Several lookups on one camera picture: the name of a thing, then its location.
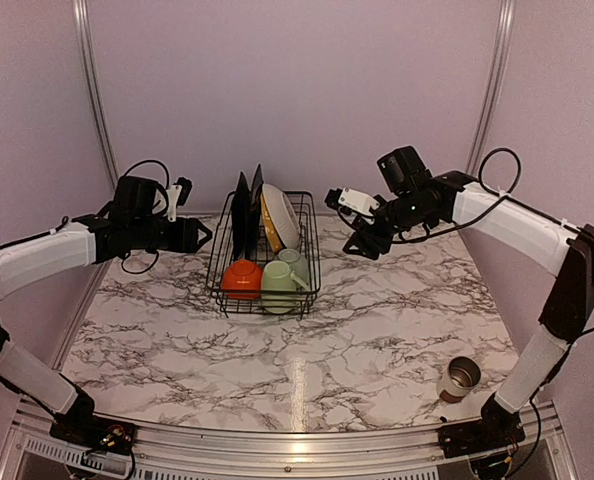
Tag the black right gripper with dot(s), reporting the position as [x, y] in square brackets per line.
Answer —
[366, 237]

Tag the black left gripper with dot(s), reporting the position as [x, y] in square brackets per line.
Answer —
[186, 237]

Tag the light green ceramic bowl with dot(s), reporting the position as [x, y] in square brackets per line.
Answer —
[297, 261]

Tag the round brown rim floral plate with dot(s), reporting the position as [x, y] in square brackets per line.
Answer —
[282, 215]

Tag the light green mug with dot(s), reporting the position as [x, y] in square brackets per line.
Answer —
[279, 288]

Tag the yellow polka dot plate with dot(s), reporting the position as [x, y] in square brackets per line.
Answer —
[269, 228]

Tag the black square floral plate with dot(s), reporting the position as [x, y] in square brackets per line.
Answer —
[239, 216]

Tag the white ceramic bowl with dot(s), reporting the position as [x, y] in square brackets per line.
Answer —
[242, 280]

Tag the brown grey metal-lined cup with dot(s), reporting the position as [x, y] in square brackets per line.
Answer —
[460, 377]

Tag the white square floral plate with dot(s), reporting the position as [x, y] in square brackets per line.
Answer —
[255, 209]

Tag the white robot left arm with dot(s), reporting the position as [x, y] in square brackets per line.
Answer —
[87, 240]

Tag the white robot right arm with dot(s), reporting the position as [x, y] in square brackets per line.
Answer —
[564, 251]

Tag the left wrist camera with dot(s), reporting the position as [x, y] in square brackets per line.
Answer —
[139, 198]

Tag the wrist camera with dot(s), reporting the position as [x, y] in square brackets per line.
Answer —
[139, 198]
[349, 201]

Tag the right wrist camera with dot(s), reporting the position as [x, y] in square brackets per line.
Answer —
[349, 201]

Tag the black wire dish rack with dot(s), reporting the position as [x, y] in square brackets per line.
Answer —
[301, 301]

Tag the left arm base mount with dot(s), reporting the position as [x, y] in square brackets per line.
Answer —
[81, 426]

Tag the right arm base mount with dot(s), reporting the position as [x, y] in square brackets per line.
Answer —
[496, 428]

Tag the aluminium frame rail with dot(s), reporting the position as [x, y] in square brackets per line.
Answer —
[175, 452]

